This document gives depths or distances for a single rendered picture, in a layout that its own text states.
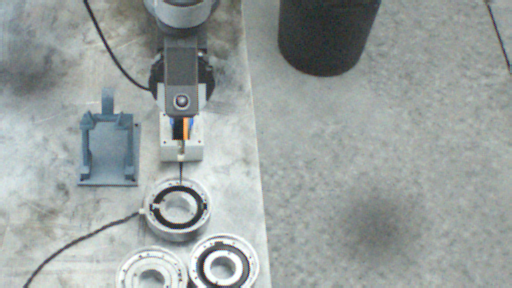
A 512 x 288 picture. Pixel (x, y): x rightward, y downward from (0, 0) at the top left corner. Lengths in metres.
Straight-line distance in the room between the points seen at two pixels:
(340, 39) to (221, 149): 1.11
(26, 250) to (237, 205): 0.34
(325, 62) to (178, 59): 1.42
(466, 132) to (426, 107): 0.14
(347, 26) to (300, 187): 0.48
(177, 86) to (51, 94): 0.40
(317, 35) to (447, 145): 0.50
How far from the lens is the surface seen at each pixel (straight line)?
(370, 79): 2.58
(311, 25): 2.38
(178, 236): 1.24
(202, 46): 1.15
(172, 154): 1.33
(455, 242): 2.31
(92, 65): 1.49
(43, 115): 1.43
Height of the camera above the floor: 1.91
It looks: 56 degrees down
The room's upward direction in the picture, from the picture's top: 2 degrees clockwise
